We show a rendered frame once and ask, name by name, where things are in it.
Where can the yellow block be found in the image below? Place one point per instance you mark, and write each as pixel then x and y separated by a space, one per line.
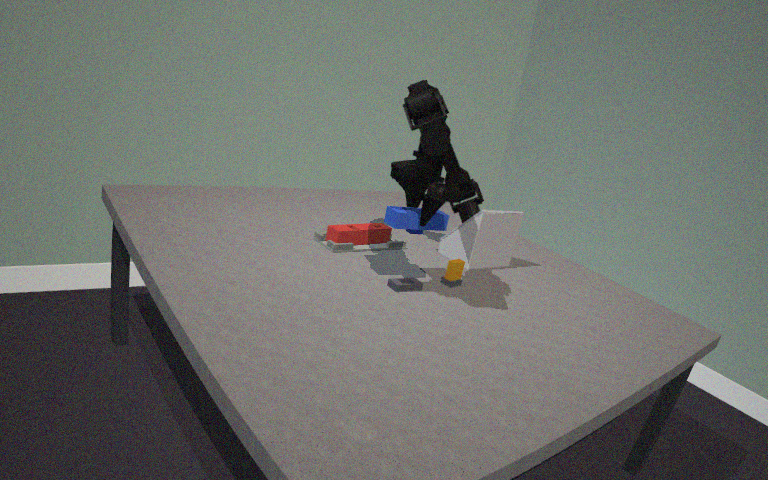
pixel 454 270

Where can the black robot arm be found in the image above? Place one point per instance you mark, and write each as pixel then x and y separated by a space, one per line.
pixel 428 111

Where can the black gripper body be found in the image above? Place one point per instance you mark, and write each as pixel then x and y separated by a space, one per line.
pixel 436 190

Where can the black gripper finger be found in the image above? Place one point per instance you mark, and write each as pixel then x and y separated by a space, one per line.
pixel 429 208
pixel 413 198

